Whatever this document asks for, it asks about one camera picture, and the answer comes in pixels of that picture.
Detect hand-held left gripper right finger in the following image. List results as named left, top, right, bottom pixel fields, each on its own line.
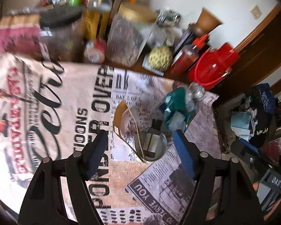
left=173, top=129, right=265, bottom=225

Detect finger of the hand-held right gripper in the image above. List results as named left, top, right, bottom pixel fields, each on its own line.
left=231, top=138, right=272, bottom=177

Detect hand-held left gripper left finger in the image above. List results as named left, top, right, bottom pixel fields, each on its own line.
left=17, top=129, right=108, bottom=225

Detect metal can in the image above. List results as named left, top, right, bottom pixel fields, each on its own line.
left=134, top=126, right=168, bottom=162

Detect teal plastic bag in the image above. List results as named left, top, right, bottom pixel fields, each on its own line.
left=158, top=86, right=197, bottom=132

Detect foil ball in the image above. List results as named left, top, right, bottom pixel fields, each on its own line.
left=189, top=82, right=206, bottom=99

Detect light blue plastic bag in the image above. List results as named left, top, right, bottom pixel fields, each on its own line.
left=230, top=111, right=256, bottom=137

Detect black garment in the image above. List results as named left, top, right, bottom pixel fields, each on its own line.
left=248, top=108, right=280, bottom=149

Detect kraft paper piece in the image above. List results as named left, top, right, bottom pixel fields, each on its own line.
left=112, top=99, right=147, bottom=164

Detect dark blue lace cloth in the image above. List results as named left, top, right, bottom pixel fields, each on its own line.
left=246, top=83, right=277, bottom=113

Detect printed tablecloth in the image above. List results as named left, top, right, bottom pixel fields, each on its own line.
left=0, top=14, right=222, bottom=225

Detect wooden table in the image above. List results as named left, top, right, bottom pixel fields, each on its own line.
left=103, top=56, right=216, bottom=92

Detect dark wooden door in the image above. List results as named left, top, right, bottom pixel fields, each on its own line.
left=211, top=2, right=281, bottom=99

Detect red sauce bottle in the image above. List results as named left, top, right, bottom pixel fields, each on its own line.
left=170, top=34, right=209, bottom=76

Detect green custard apple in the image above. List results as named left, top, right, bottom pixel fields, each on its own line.
left=148, top=46, right=174, bottom=71

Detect small red-lidded jar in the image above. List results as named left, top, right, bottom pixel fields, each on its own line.
left=83, top=40, right=107, bottom=64

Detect clear grain-filled bag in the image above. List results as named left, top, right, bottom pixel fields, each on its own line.
left=105, top=2, right=158, bottom=67

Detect jar with black lid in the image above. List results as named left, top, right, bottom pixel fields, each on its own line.
left=39, top=6, right=85, bottom=62

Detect clear bottle with yellow label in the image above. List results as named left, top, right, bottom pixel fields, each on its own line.
left=83, top=0, right=113, bottom=43

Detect brown paper cup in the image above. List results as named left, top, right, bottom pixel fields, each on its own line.
left=194, top=7, right=223, bottom=36

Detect chrome metal object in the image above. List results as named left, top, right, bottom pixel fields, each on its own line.
left=155, top=9, right=181, bottom=27

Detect beige light switch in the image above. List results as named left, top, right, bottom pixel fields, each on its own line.
left=251, top=4, right=263, bottom=19

